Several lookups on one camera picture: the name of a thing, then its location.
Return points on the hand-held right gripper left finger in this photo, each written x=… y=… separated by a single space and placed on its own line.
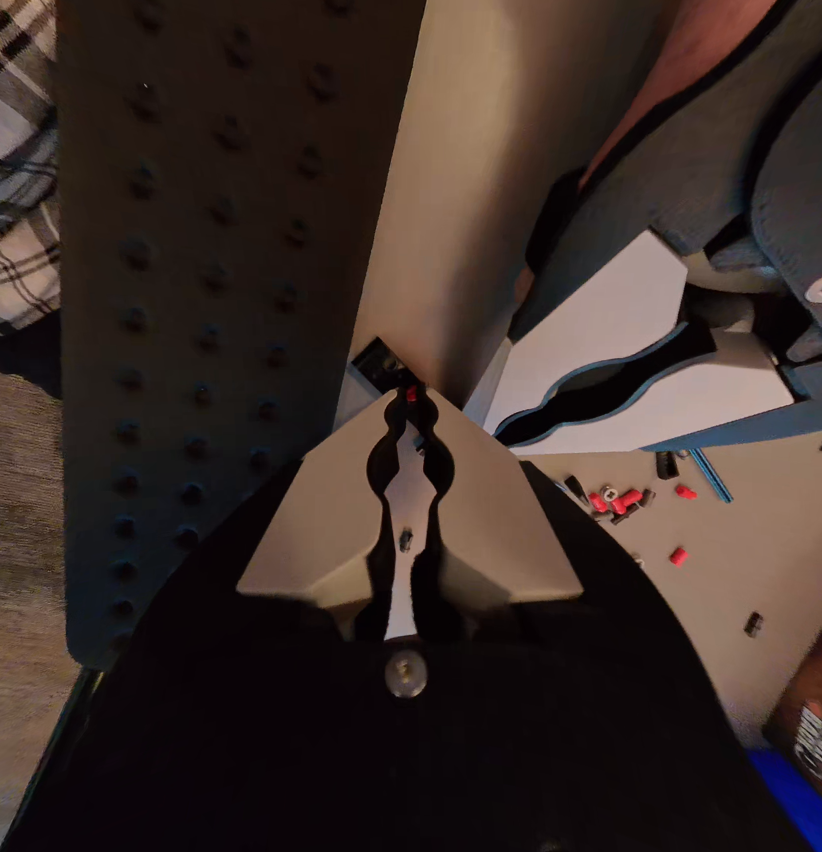
x=317 y=532

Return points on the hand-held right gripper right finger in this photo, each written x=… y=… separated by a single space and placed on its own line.
x=504 y=532

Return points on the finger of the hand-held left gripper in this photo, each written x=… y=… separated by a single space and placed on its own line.
x=703 y=406
x=597 y=313

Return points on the black beam assembly red pins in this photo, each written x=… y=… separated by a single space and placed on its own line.
x=377 y=363

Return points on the light grey desk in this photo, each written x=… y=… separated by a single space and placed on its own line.
x=451 y=199

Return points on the person's left hand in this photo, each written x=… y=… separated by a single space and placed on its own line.
x=683 y=60

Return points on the long black axle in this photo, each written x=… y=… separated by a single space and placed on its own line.
x=711 y=474

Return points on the black grille slope brick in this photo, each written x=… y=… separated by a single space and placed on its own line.
x=665 y=464

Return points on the pile of small toy bricks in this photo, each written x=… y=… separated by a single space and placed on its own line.
x=624 y=499

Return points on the small black brick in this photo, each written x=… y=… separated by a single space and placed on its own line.
x=753 y=624

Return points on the dark dimpled panel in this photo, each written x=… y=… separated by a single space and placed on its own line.
x=218 y=266

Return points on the toy set box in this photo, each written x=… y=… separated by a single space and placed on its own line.
x=803 y=719

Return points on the blue storage bin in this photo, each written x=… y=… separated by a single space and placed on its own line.
x=783 y=779

